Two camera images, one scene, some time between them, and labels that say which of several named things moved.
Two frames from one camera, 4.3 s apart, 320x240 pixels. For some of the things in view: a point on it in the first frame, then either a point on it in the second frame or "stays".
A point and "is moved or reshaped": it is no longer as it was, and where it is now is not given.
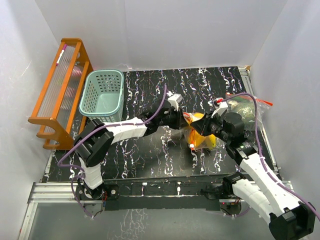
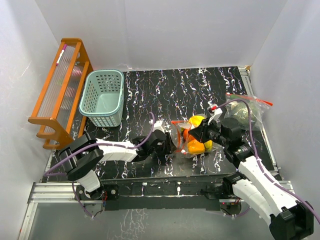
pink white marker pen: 64,48 stays
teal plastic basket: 103,95 stays
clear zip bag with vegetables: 244,104 stays
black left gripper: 180,122 -> 169,147
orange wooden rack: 59,106 stays
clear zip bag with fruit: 196,141 is moved or reshaped
